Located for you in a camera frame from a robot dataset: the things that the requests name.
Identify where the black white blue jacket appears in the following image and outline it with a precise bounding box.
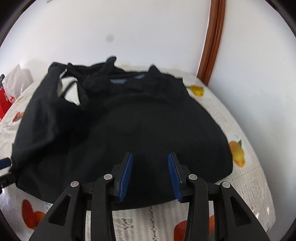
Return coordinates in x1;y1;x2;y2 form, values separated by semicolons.
11;57;233;210

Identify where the white Miniso paper bag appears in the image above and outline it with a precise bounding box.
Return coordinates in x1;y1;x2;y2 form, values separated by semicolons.
3;64;34;99

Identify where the brown wooden door frame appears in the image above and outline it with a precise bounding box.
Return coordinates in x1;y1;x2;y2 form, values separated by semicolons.
197;0;226;85

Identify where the fruit pattern table cloth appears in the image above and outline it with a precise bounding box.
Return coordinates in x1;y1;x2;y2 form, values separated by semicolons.
1;63;268;240

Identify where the red paper bag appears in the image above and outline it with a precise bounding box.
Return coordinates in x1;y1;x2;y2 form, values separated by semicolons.
0;88;16;121

